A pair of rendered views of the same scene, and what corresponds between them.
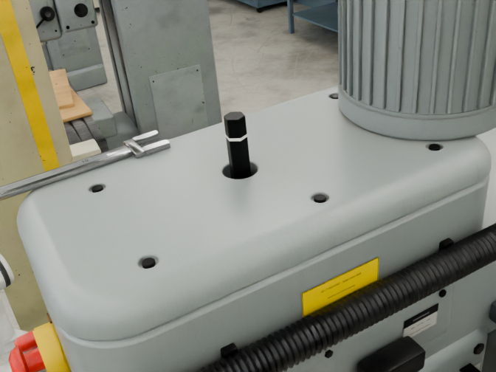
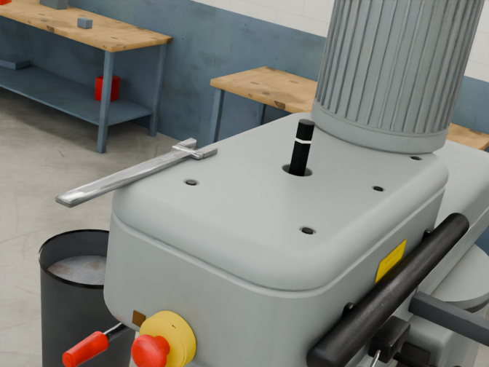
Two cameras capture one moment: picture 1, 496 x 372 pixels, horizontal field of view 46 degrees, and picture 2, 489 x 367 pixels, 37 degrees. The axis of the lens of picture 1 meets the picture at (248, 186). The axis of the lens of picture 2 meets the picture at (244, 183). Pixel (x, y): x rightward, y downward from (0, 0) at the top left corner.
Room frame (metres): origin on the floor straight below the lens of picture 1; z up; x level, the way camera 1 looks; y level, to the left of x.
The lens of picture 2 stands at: (-0.11, 0.53, 2.20)
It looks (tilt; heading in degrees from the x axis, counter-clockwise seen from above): 23 degrees down; 325
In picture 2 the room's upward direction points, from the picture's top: 10 degrees clockwise
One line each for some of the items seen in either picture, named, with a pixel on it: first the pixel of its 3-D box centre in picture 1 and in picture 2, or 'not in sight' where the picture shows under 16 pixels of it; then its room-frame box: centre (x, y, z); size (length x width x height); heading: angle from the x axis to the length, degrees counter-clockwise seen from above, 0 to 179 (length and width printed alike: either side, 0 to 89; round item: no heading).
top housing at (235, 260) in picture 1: (258, 226); (291, 225); (0.53, -0.01, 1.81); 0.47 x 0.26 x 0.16; 116
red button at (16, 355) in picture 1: (29, 363); (152, 352); (0.41, 0.23, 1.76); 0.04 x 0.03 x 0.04; 26
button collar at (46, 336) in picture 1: (52, 353); (167, 341); (0.42, 0.21, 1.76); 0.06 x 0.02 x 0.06; 26
